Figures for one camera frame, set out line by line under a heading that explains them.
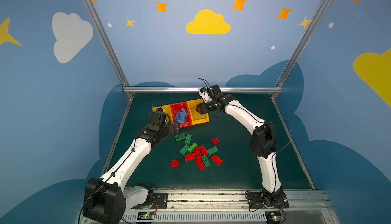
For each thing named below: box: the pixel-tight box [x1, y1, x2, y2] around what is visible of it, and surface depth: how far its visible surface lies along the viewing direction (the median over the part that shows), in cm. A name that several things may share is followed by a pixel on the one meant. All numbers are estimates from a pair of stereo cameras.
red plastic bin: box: [170, 101, 193, 129], surface depth 106 cm
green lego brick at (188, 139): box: [184, 133, 192, 145], surface depth 97 cm
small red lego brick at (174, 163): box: [169, 159, 180, 168], surface depth 87 cm
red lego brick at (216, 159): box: [210, 154, 223, 166], surface depth 89 cm
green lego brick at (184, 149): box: [179, 144, 190, 155], surface depth 92 cm
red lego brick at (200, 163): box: [195, 156, 206, 171], surface depth 88 cm
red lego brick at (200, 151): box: [195, 144, 209, 160], surface depth 92 cm
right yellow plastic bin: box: [186, 98, 210, 126], surface depth 104 cm
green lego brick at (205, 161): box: [201, 155, 212, 168], surface depth 88 cm
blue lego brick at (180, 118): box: [175, 115, 187, 124], surface depth 106 cm
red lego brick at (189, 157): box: [184, 152, 197, 162], surface depth 90 cm
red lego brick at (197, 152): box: [193, 147, 203, 159], surface depth 91 cm
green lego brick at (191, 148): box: [187, 142, 198, 154], surface depth 92 cm
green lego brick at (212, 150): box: [206, 145, 219, 155], surface depth 92 cm
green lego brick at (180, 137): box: [174, 132, 186, 142], surface depth 98 cm
